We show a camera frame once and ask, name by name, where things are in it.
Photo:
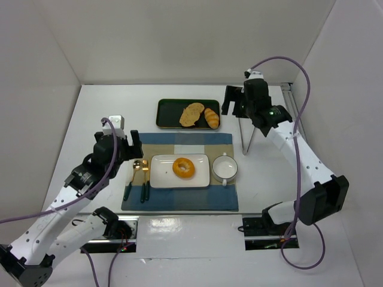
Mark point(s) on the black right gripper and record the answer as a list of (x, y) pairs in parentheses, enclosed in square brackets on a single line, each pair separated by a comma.
[(236, 100)]

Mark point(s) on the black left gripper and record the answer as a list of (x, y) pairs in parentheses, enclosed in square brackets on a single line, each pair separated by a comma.
[(128, 148)]

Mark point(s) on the orange bagel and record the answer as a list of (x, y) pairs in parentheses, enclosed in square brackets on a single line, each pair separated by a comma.
[(183, 168)]

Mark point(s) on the stainless steel tongs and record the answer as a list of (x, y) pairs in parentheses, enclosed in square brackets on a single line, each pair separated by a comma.
[(245, 147)]

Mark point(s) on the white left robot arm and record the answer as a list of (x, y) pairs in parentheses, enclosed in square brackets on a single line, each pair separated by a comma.
[(31, 258)]

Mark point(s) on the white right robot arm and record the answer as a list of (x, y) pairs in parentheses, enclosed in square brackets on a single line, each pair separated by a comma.
[(322, 193)]

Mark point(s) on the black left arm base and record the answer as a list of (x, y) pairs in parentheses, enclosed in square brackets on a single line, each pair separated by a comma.
[(124, 237)]

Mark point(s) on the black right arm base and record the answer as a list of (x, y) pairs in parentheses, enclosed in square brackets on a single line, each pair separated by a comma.
[(257, 236)]

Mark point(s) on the speckled bread slice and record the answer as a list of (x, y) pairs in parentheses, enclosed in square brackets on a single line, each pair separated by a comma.
[(191, 114)]

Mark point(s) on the striped croissant roll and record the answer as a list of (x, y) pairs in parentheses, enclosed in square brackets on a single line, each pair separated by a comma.
[(211, 118)]

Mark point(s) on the white rectangular plate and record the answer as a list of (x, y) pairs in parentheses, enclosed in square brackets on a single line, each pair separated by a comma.
[(163, 176)]

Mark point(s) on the blue beige checked placemat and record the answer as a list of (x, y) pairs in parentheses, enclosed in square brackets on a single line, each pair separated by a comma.
[(214, 197)]

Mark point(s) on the dark green serving tray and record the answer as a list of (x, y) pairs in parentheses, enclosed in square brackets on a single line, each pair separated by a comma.
[(169, 112)]

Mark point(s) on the white cup with dark rim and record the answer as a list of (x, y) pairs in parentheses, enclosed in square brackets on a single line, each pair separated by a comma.
[(224, 169)]

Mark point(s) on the gold spoon green handle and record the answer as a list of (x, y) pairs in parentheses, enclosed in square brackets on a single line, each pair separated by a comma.
[(137, 165)]

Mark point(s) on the gold fork green handle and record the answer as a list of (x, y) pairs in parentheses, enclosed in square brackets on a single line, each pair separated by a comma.
[(145, 169)]

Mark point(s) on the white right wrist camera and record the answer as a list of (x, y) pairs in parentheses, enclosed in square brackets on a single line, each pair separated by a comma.
[(251, 74)]

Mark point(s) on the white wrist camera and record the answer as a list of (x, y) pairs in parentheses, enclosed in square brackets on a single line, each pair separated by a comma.
[(118, 123), (251, 74)]

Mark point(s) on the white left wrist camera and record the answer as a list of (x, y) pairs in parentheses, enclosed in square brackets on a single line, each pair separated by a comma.
[(118, 123)]

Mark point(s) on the gold knife green handle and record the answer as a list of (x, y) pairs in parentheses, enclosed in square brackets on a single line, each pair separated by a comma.
[(147, 186)]

